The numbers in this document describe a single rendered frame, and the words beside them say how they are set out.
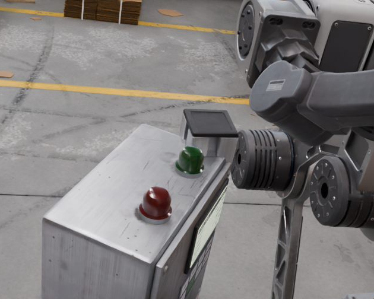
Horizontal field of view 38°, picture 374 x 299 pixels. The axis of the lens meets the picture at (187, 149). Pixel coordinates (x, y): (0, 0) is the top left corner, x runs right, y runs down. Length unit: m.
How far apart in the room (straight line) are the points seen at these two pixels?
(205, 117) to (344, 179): 0.59
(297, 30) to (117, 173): 0.44
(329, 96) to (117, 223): 0.33
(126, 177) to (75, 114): 2.95
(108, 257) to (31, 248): 2.09
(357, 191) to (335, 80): 0.45
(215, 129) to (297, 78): 0.20
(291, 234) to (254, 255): 0.96
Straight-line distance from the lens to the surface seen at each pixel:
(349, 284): 2.67
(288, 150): 1.56
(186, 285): 0.52
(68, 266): 0.44
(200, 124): 0.50
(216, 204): 0.50
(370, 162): 1.04
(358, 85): 0.63
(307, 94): 0.67
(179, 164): 0.47
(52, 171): 2.91
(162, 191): 0.42
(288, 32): 0.80
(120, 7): 4.76
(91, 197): 0.44
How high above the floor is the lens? 1.75
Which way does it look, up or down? 33 degrees down
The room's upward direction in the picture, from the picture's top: 11 degrees clockwise
